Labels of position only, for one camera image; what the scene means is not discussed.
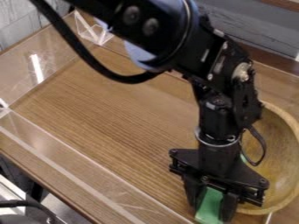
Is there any green rectangular block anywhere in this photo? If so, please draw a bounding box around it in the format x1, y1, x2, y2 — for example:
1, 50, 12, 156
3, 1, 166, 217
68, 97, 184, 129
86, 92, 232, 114
192, 154, 248, 224

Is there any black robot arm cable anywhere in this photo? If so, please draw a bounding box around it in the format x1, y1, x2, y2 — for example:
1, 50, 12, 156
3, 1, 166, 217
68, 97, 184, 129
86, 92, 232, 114
28, 0, 162, 86

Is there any clear acrylic tray wall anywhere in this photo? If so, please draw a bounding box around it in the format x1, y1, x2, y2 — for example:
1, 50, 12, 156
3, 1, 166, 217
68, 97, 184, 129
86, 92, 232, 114
0, 10, 299, 224

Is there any clear acrylic corner bracket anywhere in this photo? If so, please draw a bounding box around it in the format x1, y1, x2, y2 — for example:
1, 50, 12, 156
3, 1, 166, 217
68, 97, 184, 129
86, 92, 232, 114
73, 10, 114, 46

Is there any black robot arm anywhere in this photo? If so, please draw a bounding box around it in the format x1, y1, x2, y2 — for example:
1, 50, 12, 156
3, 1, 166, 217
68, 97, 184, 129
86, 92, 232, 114
68, 0, 270, 224

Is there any black cable at table edge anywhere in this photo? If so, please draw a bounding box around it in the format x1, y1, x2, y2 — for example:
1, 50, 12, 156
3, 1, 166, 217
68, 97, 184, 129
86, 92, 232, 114
0, 199, 60, 224

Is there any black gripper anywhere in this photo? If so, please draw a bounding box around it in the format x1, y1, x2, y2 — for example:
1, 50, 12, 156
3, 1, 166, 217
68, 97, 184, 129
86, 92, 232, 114
170, 140, 270, 222

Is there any light wooden bowl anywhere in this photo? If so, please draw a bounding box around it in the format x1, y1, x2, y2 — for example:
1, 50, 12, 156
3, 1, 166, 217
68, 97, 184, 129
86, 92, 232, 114
238, 101, 299, 215

